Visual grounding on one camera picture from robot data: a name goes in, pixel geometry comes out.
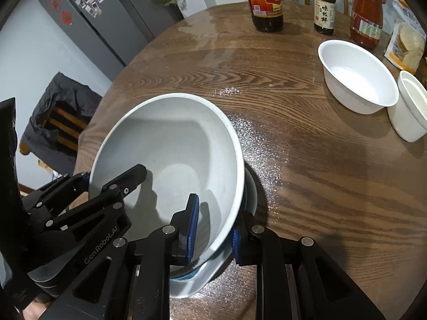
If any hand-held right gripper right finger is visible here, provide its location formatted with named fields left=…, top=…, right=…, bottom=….
left=231, top=209, right=388, bottom=320

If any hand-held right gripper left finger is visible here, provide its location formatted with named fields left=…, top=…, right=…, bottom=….
left=40, top=193, right=201, bottom=320

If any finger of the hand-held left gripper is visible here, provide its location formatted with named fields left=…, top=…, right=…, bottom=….
left=24, top=172, right=91, bottom=219
left=43, top=164, right=148, bottom=238

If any large white bowl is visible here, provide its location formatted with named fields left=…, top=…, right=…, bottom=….
left=89, top=93, right=246, bottom=268

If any white blue patterned square plate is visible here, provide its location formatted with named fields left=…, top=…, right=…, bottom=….
left=169, top=168, right=259, bottom=299

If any medium white bowl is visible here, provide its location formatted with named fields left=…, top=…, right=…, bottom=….
left=318, top=39, right=400, bottom=116

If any small white bowl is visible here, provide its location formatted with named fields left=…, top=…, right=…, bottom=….
left=387, top=70, right=427, bottom=143

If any wooden chair with jacket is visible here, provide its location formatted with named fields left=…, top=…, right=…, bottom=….
left=18, top=106, right=88, bottom=157

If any wooden chair with dark cloth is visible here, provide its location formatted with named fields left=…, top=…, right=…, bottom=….
left=21, top=71, right=103, bottom=174

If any grey refrigerator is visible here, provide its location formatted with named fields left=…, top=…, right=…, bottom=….
left=38, top=0, right=185, bottom=81

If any tall dark vinegar bottle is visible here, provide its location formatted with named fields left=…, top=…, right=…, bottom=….
left=242, top=0, right=285, bottom=33

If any small dark soy sauce bottle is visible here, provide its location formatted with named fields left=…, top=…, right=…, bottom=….
left=313, top=0, right=336, bottom=35

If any red sauce bottle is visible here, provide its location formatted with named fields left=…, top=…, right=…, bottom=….
left=350, top=0, right=384, bottom=49

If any white orange snack bag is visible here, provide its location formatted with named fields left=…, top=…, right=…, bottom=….
left=383, top=0, right=427, bottom=76

